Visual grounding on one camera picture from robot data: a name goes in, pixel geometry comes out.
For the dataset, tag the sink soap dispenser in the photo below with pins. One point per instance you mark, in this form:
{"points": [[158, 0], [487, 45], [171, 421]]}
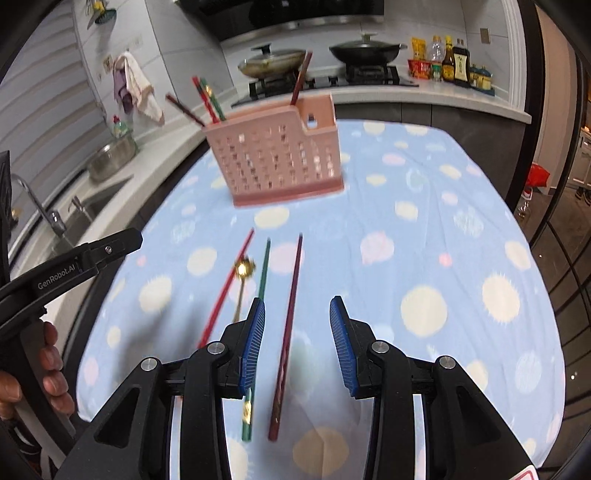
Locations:
{"points": [[78, 205]]}

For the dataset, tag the green lid jar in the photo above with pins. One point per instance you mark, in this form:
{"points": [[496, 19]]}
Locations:
{"points": [[437, 73]]}

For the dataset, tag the window blind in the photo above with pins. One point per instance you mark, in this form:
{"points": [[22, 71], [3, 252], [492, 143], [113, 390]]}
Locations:
{"points": [[51, 101]]}

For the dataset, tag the range hood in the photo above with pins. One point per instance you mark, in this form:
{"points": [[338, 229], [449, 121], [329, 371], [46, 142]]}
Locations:
{"points": [[286, 14]]}

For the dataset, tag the clear plastic bottle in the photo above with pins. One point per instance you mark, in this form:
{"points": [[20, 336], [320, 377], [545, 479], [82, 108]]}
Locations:
{"points": [[435, 48]]}

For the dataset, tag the small seasoning jars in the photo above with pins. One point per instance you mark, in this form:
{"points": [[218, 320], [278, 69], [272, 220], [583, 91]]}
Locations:
{"points": [[482, 79]]}

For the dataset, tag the purple towel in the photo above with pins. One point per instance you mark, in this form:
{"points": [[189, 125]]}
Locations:
{"points": [[121, 90]]}

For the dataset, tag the dark maroon chopstick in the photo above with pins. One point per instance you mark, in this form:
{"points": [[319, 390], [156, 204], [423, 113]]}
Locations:
{"points": [[184, 110]]}

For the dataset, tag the wall outlet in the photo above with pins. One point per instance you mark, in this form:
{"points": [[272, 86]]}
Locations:
{"points": [[108, 63]]}

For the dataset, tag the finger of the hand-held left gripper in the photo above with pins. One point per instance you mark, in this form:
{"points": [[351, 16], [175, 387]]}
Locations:
{"points": [[4, 194], [115, 247]]}

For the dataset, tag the black wok with lid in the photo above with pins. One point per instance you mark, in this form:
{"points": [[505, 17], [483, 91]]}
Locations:
{"points": [[367, 50]]}

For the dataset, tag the red chopstick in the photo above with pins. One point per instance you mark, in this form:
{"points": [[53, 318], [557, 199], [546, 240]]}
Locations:
{"points": [[205, 101], [228, 281]]}

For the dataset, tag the green chopstick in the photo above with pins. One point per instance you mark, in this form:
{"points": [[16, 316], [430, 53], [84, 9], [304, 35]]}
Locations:
{"points": [[215, 102], [264, 272]]}

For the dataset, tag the yellow seasoning packet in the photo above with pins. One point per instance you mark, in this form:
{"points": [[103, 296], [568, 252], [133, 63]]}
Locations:
{"points": [[418, 48]]}

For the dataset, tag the pink perforated utensil holder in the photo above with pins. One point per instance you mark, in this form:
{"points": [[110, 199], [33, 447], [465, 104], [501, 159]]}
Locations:
{"points": [[277, 157]]}

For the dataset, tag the stainless steel sink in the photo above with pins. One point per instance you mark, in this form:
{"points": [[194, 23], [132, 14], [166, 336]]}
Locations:
{"points": [[92, 207]]}

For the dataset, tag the black gas stove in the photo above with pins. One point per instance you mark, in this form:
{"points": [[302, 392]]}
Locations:
{"points": [[351, 78]]}

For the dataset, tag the teal hanging scrubber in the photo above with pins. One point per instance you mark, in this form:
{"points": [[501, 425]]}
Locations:
{"points": [[101, 14]]}

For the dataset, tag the red bag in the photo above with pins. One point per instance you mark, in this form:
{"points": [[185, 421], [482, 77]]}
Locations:
{"points": [[538, 175]]}

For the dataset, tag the frying pan with glass lid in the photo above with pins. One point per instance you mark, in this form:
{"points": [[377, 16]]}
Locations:
{"points": [[272, 62]]}

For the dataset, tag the chrome faucet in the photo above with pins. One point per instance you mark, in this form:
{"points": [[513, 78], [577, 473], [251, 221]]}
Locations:
{"points": [[41, 207]]}

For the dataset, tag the black framed glass door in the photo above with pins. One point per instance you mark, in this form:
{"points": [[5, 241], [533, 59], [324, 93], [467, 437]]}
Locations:
{"points": [[561, 138]]}

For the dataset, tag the blue dotted tablecloth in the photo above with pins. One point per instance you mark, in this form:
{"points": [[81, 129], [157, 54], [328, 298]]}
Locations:
{"points": [[415, 258]]}

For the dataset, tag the brown sauce bottle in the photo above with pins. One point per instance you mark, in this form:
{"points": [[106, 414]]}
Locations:
{"points": [[448, 64]]}

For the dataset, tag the pink towel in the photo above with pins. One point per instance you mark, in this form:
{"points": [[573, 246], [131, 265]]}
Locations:
{"points": [[143, 87]]}

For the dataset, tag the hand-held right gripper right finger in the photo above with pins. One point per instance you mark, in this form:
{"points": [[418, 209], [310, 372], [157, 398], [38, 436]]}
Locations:
{"points": [[341, 346]]}

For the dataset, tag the wall switch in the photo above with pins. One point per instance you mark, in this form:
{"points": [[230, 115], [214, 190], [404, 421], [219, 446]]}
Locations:
{"points": [[485, 35]]}

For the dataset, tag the dark soy sauce bottle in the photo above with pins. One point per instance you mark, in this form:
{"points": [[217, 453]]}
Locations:
{"points": [[461, 67]]}

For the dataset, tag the gold flower spoon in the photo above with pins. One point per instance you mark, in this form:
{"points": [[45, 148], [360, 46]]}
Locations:
{"points": [[244, 268]]}

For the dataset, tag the red food container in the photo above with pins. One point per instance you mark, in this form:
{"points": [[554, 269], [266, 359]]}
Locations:
{"points": [[419, 69]]}

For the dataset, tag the person's left hand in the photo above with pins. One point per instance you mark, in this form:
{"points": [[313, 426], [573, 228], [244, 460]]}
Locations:
{"points": [[57, 369]]}

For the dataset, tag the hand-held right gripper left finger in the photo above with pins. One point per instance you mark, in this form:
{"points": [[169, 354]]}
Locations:
{"points": [[254, 344]]}

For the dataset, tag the metal bowl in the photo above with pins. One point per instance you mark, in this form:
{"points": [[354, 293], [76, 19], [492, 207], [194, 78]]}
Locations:
{"points": [[113, 159]]}

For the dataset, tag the green dish soap bottle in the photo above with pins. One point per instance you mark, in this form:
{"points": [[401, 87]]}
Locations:
{"points": [[122, 128]]}

